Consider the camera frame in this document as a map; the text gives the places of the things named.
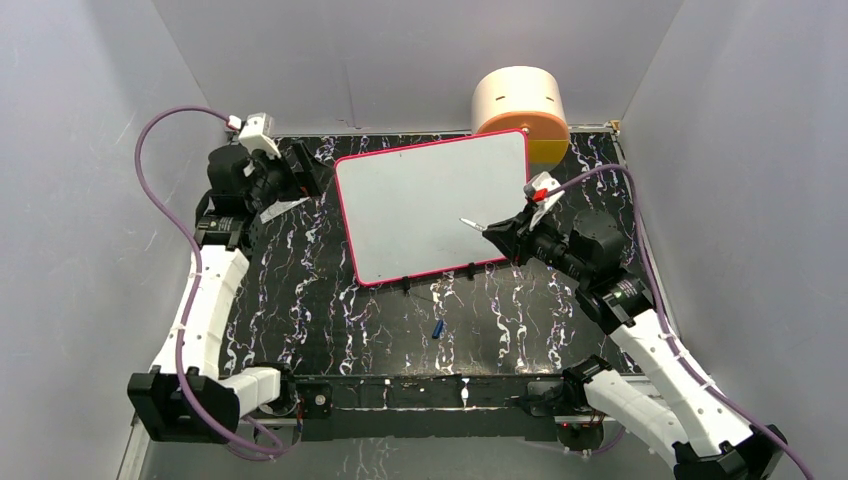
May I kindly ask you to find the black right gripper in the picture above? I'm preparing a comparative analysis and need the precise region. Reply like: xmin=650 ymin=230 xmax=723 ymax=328
xmin=482 ymin=203 xmax=591 ymax=284

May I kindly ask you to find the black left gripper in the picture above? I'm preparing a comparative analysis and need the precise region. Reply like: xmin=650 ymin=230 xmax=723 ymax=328
xmin=246 ymin=143 xmax=336 ymax=214

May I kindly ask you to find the white whiteboard marker pen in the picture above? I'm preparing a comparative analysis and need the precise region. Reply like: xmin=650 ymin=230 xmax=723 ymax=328
xmin=460 ymin=218 xmax=486 ymax=232

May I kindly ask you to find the pink-framed whiteboard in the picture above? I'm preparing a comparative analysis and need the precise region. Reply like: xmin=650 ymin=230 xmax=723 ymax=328
xmin=334 ymin=130 xmax=530 ymax=286

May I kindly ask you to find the blue marker cap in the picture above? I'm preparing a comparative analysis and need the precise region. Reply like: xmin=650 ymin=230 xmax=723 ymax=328
xmin=431 ymin=320 xmax=445 ymax=340

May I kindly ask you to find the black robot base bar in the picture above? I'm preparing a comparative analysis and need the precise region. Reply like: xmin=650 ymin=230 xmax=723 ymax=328
xmin=289 ymin=374 xmax=608 ymax=450

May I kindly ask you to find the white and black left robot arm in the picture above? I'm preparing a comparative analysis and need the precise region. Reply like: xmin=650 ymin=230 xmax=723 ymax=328
xmin=127 ymin=141 xmax=332 ymax=444

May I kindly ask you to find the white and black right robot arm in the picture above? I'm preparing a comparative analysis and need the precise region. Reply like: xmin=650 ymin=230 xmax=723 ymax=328
xmin=481 ymin=209 xmax=782 ymax=479

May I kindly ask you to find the white printed label card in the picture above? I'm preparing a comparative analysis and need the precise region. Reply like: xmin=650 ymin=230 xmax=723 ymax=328
xmin=259 ymin=197 xmax=309 ymax=224

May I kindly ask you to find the cream and orange cylinder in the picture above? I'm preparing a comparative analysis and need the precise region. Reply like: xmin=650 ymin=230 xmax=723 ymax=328
xmin=471 ymin=66 xmax=570 ymax=165

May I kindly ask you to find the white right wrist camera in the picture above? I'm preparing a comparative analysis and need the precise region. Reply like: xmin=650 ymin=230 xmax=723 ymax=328
xmin=523 ymin=171 xmax=563 ymax=231

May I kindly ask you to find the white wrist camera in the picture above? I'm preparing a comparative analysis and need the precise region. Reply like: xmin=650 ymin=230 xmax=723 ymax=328
xmin=523 ymin=171 xmax=563 ymax=231
xmin=238 ymin=112 xmax=281 ymax=159

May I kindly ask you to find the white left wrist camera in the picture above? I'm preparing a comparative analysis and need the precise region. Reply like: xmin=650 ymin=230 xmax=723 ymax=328
xmin=238 ymin=112 xmax=281 ymax=159

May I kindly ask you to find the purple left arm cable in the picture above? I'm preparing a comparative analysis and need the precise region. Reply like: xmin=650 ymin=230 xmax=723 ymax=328
xmin=134 ymin=105 xmax=293 ymax=463

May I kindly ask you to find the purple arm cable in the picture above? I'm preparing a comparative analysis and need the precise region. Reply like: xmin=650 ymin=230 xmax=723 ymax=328
xmin=134 ymin=105 xmax=293 ymax=463
xmin=546 ymin=164 xmax=816 ymax=480

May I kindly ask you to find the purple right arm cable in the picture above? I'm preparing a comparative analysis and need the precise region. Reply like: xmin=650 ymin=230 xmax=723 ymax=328
xmin=546 ymin=164 xmax=816 ymax=480

